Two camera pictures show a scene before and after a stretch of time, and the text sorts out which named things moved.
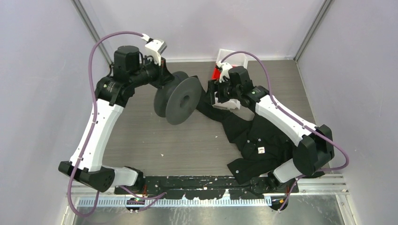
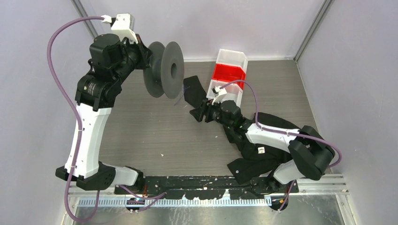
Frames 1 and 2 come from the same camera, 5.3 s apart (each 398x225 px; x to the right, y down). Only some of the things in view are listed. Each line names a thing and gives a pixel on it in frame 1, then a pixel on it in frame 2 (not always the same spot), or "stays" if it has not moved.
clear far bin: [235, 59] stays
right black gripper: [210, 91] → [199, 113]
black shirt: [269, 146] stays
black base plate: [212, 187] stays
